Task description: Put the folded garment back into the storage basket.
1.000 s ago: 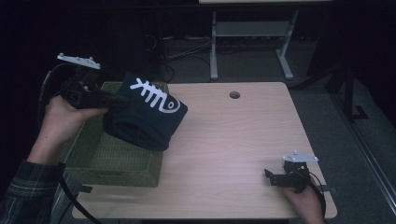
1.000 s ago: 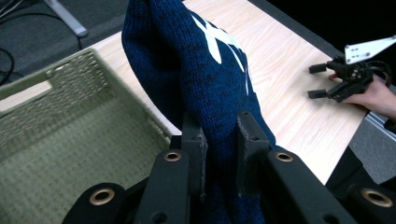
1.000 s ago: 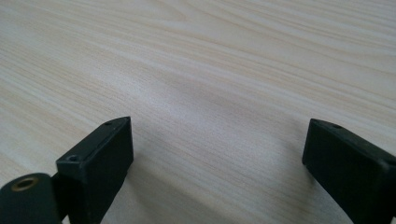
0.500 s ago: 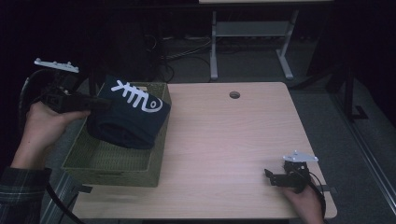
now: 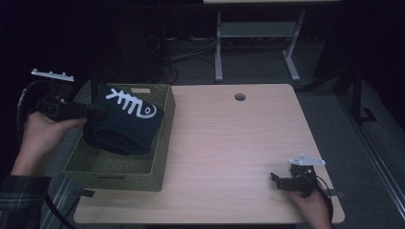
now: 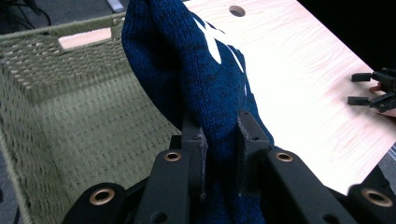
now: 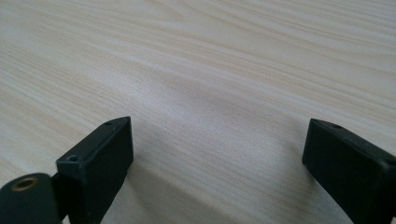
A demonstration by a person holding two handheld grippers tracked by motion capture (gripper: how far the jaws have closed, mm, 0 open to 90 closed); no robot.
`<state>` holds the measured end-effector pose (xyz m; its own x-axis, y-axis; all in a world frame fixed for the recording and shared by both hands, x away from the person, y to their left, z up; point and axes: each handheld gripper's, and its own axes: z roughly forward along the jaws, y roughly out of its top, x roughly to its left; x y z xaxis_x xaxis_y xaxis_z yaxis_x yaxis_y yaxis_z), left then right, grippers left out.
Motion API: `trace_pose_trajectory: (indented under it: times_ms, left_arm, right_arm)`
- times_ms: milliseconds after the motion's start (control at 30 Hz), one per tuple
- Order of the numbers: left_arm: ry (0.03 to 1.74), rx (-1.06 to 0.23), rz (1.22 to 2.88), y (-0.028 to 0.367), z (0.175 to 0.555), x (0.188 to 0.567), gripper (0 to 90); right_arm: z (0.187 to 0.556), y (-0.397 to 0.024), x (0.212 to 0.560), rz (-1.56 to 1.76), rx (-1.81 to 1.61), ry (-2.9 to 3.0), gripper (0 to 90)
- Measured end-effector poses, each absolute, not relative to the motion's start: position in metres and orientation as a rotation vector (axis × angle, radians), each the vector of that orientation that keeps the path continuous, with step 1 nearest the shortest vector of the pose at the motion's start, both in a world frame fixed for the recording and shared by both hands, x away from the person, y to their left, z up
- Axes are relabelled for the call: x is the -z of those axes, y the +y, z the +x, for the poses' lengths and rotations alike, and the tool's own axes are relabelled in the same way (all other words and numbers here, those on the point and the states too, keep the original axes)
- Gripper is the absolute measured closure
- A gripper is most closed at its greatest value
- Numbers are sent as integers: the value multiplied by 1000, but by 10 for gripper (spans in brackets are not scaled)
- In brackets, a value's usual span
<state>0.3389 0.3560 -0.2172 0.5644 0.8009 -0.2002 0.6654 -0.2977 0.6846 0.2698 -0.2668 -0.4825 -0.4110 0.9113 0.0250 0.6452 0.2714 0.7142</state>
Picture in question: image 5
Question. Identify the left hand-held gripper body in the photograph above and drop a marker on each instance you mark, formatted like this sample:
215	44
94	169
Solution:
60	110

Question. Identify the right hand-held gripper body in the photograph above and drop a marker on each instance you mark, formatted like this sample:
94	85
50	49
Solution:
304	179

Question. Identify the dark navy printed shirt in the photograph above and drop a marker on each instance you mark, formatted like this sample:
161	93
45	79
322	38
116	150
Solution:
127	130

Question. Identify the green woven basket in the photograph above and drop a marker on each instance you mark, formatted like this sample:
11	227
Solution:
127	165

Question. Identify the person's right hand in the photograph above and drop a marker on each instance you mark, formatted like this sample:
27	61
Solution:
316	210

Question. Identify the person's left hand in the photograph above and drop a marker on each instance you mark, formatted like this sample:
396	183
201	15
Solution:
39	140

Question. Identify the black metal stand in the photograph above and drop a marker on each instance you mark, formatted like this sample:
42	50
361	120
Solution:
357	95

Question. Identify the white metal stand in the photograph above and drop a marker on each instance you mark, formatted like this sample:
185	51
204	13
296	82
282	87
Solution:
254	29

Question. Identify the aluminium rail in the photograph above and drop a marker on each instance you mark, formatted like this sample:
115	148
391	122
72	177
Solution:
63	197
375	159

